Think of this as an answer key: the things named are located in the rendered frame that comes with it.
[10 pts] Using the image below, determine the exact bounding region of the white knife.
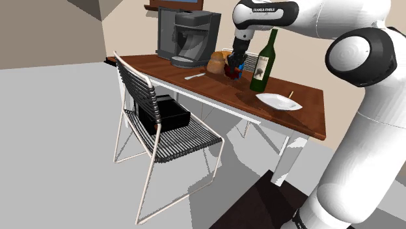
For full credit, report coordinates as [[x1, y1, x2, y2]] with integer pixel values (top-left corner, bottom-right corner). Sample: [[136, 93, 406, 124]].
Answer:
[[184, 72, 207, 81]]

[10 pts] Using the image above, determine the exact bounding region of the dark robot stand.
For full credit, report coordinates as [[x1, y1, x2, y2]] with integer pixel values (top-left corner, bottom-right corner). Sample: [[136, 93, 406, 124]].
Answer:
[[209, 169, 356, 229]]

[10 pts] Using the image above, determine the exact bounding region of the green wine bottle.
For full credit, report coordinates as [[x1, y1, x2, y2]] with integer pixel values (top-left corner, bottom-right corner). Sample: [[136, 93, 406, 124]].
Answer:
[[249, 28, 279, 94]]

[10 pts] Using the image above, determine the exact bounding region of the grey coffee machine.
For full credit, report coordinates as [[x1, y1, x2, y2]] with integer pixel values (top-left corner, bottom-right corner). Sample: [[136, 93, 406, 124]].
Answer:
[[155, 7, 222, 69]]

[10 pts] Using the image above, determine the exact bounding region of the red and blue object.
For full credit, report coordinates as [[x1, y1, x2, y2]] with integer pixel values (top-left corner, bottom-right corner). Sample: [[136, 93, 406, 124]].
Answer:
[[223, 61, 245, 81]]

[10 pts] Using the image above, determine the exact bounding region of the white plate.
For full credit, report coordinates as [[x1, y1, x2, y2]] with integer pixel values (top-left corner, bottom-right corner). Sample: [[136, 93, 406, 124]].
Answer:
[[255, 92, 303, 112]]

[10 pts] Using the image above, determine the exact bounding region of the wooden table with white legs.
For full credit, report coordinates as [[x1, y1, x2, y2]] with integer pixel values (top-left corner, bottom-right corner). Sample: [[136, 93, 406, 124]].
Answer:
[[106, 53, 327, 187]]

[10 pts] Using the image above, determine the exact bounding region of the black box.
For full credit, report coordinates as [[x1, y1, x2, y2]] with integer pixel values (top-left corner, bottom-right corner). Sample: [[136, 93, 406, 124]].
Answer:
[[137, 94, 191, 137]]

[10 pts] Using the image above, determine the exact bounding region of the brown framed wall picture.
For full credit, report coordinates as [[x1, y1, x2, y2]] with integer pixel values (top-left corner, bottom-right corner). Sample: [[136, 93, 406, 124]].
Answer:
[[143, 0, 204, 12]]

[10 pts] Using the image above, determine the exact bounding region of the brown bread loaf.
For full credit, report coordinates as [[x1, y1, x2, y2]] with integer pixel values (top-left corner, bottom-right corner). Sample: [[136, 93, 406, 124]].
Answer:
[[206, 51, 227, 75]]

